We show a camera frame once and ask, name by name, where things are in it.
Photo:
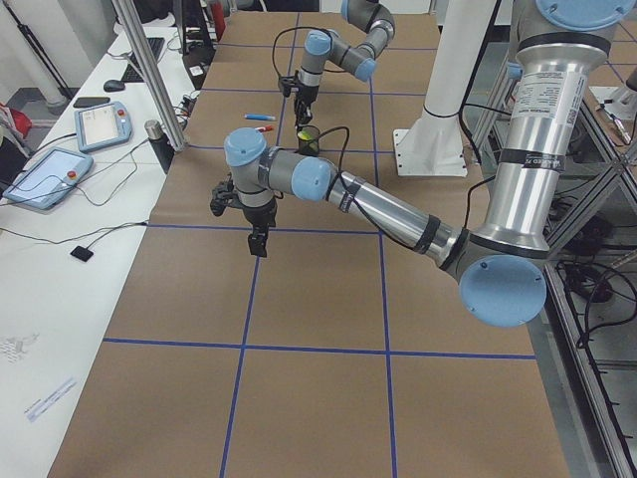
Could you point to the black smartphone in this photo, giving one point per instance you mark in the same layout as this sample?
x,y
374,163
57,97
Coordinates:
x,y
88,102

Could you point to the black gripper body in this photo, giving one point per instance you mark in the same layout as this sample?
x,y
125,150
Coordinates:
x,y
304,96
259,216

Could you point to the blue marker pen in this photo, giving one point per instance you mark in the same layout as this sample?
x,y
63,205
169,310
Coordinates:
x,y
259,117

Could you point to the black mesh pen cup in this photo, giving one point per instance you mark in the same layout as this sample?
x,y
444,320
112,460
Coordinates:
x,y
309,147

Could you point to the brown paper table cover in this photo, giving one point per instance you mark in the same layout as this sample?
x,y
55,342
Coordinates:
x,y
340,354

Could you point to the small black square pad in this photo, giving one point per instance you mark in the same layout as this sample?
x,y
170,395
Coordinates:
x,y
82,253

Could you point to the near teach pendant tablet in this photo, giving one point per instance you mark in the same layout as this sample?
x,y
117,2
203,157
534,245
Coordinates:
x,y
50,179

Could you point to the teach pendant tablet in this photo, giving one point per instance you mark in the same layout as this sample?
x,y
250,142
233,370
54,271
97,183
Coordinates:
x,y
50,179
102,126

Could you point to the black computer mouse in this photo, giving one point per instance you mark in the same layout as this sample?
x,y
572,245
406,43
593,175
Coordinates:
x,y
112,86

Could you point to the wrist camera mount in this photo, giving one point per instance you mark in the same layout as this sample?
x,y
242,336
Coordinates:
x,y
224,195
288,85

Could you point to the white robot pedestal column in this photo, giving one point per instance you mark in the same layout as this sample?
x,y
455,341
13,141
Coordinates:
x,y
433,146

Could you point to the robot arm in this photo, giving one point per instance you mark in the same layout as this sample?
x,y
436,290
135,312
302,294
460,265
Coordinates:
x,y
322,46
556,45

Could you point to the far teach pendant tablet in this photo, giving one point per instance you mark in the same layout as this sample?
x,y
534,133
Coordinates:
x,y
102,126

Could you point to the aluminium frame post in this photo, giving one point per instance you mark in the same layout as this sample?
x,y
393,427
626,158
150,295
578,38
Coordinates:
x,y
129,19

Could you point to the aluminium frame rack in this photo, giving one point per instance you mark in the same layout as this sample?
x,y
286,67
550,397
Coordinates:
x,y
586,336

